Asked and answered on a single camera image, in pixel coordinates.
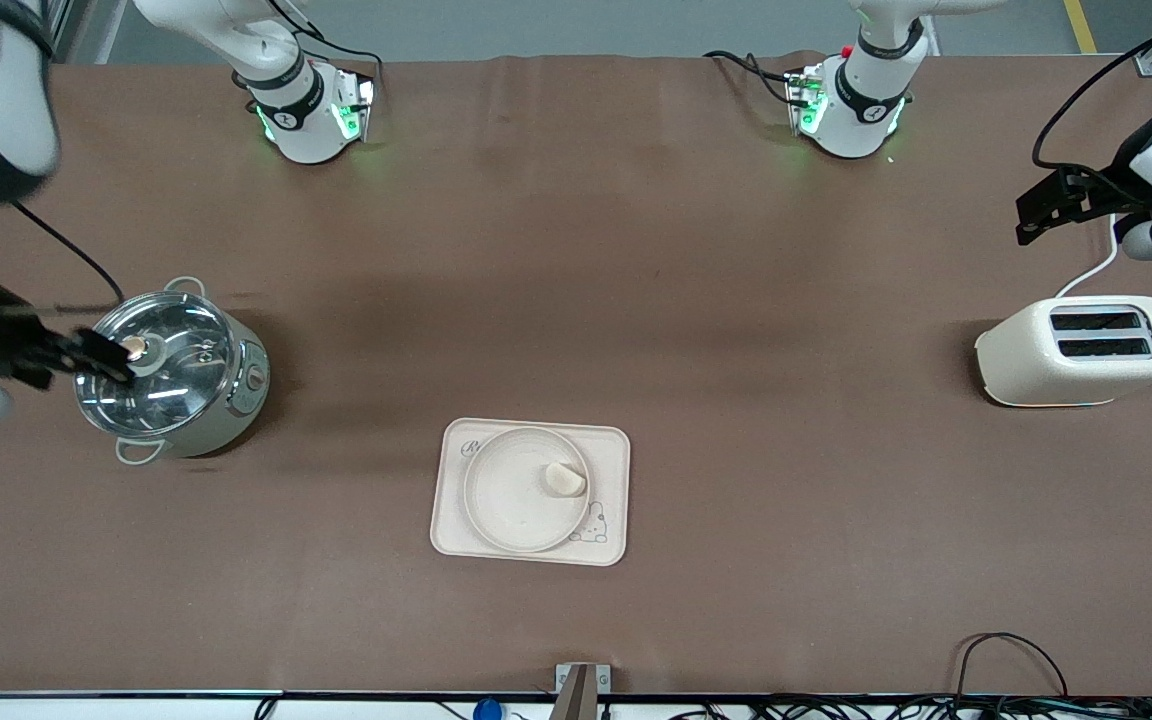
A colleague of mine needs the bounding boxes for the white toaster power cable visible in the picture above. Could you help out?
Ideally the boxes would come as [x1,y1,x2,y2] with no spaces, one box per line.
[1054,213,1121,299]

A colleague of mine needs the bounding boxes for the cream rectangular rabbit tray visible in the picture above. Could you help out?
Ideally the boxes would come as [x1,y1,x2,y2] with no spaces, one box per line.
[430,417,631,567]

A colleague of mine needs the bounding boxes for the black arm base cable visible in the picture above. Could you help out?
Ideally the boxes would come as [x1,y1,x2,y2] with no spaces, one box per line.
[266,0,384,86]
[704,50,799,106]

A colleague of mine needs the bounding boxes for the white two-slot toaster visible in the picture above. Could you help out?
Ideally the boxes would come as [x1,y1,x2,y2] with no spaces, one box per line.
[974,295,1152,409]

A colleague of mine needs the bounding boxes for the grey metal camera bracket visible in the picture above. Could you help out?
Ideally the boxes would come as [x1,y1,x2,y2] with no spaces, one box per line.
[554,663,613,720]

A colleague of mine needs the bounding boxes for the glass pot lid copper knob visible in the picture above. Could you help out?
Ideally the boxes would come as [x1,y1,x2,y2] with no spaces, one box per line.
[74,292,240,441]

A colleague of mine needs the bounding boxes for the white steamed bun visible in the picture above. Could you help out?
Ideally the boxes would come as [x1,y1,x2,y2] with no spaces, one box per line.
[544,461,589,498]

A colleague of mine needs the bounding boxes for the steel electric pot grey handles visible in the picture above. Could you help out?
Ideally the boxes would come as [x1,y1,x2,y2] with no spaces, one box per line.
[71,277,272,466]

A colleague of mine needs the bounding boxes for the black looped cable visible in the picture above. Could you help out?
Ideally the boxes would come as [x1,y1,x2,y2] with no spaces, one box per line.
[954,632,1069,701]

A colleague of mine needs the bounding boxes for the brown table mat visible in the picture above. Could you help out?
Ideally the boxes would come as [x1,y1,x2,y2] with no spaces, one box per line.
[0,50,1152,699]

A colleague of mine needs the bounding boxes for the black cable tangle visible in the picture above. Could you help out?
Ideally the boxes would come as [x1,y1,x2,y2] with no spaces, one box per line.
[676,694,1152,720]

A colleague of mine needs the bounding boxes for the cream round plate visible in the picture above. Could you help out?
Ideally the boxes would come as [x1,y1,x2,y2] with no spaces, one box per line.
[463,427,592,553]

